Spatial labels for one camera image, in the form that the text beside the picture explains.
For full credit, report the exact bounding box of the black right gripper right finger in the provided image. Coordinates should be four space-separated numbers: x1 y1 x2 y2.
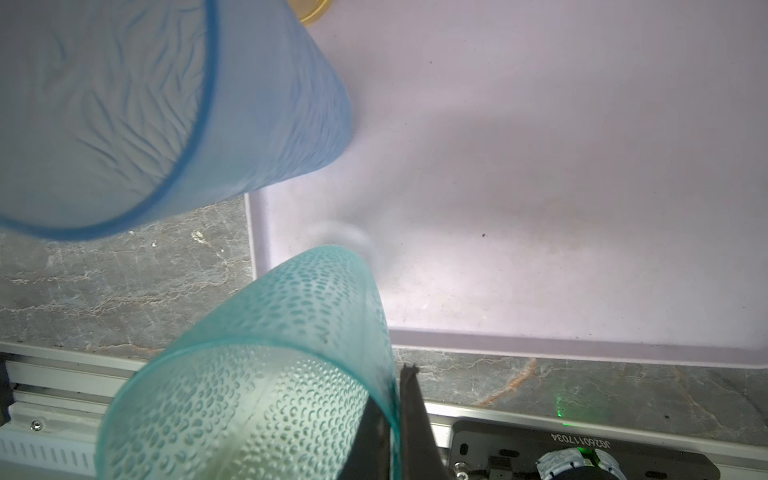
400 364 452 480

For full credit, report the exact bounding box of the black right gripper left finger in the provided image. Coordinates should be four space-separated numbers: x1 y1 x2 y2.
338 397 391 480

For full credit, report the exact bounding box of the teal plastic cup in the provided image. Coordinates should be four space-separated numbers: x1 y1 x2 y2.
95 245 400 479

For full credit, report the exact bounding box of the blue plastic cup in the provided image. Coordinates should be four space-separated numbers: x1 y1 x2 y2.
1 1 352 241

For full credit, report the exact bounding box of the yellow plastic cup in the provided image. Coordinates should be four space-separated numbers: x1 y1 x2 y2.
288 0 332 25

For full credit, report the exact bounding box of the lilac plastic tray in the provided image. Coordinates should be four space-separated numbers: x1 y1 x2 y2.
248 1 767 369

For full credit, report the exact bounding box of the aluminium rail frame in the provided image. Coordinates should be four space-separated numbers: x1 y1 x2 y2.
0 340 768 480

